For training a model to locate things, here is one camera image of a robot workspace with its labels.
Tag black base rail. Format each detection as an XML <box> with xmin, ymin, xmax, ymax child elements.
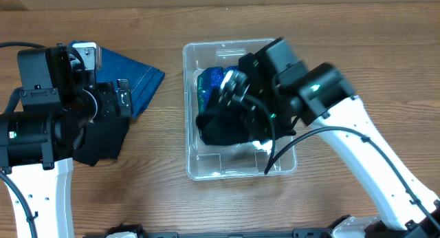
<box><xmin>85</xmin><ymin>224</ymin><xmax>335</xmax><ymax>238</ymax></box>

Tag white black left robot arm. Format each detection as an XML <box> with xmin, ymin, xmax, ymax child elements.
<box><xmin>1</xmin><ymin>42</ymin><xmax>132</xmax><ymax>237</ymax></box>

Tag sparkly blue green garment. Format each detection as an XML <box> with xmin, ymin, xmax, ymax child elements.
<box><xmin>197</xmin><ymin>65</ymin><xmax>239</xmax><ymax>113</ymax></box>

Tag black garment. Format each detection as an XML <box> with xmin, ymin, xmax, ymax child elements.
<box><xmin>196</xmin><ymin>87</ymin><xmax>296</xmax><ymax>146</ymax></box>
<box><xmin>73</xmin><ymin>118</ymin><xmax>130</xmax><ymax>166</ymax></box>

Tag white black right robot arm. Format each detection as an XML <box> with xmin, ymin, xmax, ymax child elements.
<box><xmin>203</xmin><ymin>38</ymin><xmax>439</xmax><ymax>237</ymax></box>

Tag blue denim jeans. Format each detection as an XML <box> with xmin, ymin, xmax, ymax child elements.
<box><xmin>67</xmin><ymin>41</ymin><xmax>165</xmax><ymax>121</ymax></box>

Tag clear plastic storage bin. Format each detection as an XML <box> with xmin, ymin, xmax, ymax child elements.
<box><xmin>183</xmin><ymin>39</ymin><xmax>297</xmax><ymax>180</ymax></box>

